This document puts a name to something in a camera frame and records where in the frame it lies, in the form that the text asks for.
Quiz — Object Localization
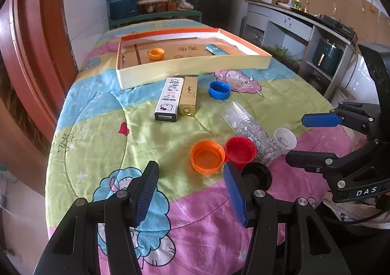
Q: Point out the white cartoon tin box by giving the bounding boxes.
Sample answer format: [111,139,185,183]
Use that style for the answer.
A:
[154,77,184,123]

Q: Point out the white bottle cap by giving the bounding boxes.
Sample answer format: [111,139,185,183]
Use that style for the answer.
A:
[273,128,297,155]

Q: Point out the gold rectangular box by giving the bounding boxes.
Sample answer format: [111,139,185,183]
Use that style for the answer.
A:
[178,76,199,117]

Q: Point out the teal cooking pot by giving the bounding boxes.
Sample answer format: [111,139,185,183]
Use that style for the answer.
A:
[311,38,344,76]

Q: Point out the red bottle cap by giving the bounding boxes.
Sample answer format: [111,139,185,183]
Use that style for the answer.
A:
[224,137,257,171]

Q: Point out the white kitchen counter cabinet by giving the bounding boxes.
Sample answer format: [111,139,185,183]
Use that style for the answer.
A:
[244,0,357,99]

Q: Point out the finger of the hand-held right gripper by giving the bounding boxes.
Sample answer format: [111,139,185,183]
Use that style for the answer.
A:
[285,140,380,190]
[301,101,380,141]

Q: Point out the small orange bottle cap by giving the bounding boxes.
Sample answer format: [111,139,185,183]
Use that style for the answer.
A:
[148,48,166,60]

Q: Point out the green potted plants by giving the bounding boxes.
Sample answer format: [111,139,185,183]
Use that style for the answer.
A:
[263,45,302,71]

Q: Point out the clear glitter plastic bottle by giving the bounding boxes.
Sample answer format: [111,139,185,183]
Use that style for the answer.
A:
[221,101,283,166]

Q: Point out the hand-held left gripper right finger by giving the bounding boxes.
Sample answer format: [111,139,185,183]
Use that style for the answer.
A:
[223,162,354,275]

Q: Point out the large orange bottle cap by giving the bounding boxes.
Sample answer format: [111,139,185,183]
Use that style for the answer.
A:
[190,140,226,176]

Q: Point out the cartoon sheep printed blanket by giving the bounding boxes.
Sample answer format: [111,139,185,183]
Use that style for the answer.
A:
[46,17,360,275]

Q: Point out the red-brown wooden door frame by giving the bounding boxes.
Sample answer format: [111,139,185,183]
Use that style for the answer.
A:
[0,0,80,196]

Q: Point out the black bottle cap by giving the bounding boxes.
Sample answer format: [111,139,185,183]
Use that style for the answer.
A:
[241,162,272,193]

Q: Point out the black gas stove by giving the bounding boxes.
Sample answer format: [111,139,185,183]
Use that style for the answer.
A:
[320,14,358,45]

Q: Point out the orange-rimmed cardboard box tray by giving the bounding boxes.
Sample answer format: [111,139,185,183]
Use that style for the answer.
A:
[116,28,272,90]

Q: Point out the blue bottle cap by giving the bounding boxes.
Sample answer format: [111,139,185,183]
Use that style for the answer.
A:
[208,81,231,100]

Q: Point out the teal small box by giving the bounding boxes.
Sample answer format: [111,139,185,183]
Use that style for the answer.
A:
[205,44,227,56]

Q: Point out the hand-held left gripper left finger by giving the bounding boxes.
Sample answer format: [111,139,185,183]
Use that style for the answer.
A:
[33,161,159,275]

